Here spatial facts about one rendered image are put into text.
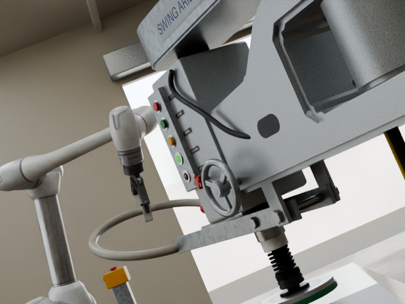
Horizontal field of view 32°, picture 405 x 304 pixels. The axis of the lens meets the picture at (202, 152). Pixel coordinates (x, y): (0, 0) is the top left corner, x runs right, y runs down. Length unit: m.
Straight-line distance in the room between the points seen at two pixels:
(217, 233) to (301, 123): 0.61
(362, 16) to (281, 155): 0.41
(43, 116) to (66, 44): 0.95
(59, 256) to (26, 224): 5.88
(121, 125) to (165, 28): 0.80
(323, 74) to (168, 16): 0.47
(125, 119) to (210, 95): 0.80
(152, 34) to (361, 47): 0.73
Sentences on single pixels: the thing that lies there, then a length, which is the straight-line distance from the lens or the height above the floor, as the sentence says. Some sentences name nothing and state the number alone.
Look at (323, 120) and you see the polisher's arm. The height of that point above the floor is 1.23.
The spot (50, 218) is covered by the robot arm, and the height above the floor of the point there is 1.39.
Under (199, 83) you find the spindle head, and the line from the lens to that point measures 1.78.
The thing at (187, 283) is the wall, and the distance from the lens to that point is 8.76.
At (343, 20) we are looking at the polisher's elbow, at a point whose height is 1.37.
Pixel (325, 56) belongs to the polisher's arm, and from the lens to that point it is 1.52.
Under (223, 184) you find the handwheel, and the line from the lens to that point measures 1.67.
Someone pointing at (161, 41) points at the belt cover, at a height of 1.60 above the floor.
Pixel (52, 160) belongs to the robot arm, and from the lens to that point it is 2.76.
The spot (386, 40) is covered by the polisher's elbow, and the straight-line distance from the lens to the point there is 1.28.
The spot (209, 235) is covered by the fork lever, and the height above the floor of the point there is 1.09.
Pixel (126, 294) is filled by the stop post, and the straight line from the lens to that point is 3.79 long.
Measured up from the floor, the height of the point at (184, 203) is 1.22.
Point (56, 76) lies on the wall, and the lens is 9.05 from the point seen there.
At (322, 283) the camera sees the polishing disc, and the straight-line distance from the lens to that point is 1.83.
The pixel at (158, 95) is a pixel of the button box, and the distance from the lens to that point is 1.88.
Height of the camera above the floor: 1.14
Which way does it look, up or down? 5 degrees up
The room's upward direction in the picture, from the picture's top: 23 degrees counter-clockwise
